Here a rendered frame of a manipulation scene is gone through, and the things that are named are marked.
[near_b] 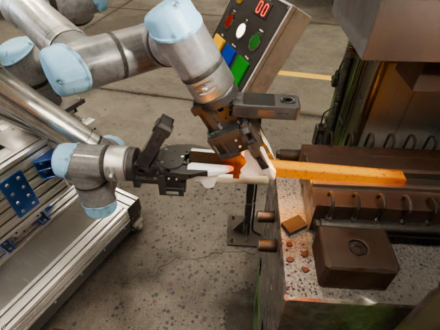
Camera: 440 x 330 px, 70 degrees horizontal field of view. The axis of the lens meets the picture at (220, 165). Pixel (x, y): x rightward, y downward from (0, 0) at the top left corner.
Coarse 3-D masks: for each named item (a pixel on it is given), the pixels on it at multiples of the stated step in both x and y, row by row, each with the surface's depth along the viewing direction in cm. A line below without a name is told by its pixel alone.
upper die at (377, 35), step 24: (336, 0) 52; (360, 0) 41; (384, 0) 35; (408, 0) 35; (432, 0) 35; (360, 24) 41; (384, 24) 37; (408, 24) 36; (432, 24) 36; (360, 48) 40; (384, 48) 38; (408, 48) 38; (432, 48) 38
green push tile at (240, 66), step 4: (240, 56) 96; (236, 60) 97; (240, 60) 95; (244, 60) 94; (236, 64) 97; (240, 64) 95; (244, 64) 93; (248, 64) 92; (232, 68) 98; (236, 68) 96; (240, 68) 95; (244, 68) 93; (248, 68) 93; (232, 72) 98; (236, 72) 96; (240, 72) 94; (244, 72) 93; (236, 76) 96; (240, 76) 94; (236, 80) 95; (240, 80) 94
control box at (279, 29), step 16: (256, 0) 95; (272, 0) 89; (224, 16) 109; (240, 16) 101; (256, 16) 94; (272, 16) 87; (288, 16) 83; (304, 16) 85; (224, 32) 108; (256, 32) 92; (272, 32) 86; (288, 32) 86; (240, 48) 98; (256, 48) 91; (272, 48) 88; (288, 48) 89; (256, 64) 90; (272, 64) 91; (256, 80) 92; (272, 80) 94
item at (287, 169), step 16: (192, 160) 62; (208, 160) 62; (224, 160) 62; (240, 160) 62; (272, 160) 63; (288, 160) 63; (288, 176) 63; (304, 176) 62; (320, 176) 62; (336, 176) 62; (352, 176) 61; (368, 176) 61; (384, 176) 61; (400, 176) 62
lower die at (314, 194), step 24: (384, 168) 66; (408, 168) 66; (432, 168) 66; (312, 192) 62; (336, 192) 61; (360, 192) 61; (384, 192) 61; (408, 192) 61; (432, 192) 61; (312, 216) 61; (336, 216) 60; (360, 216) 60; (384, 216) 59
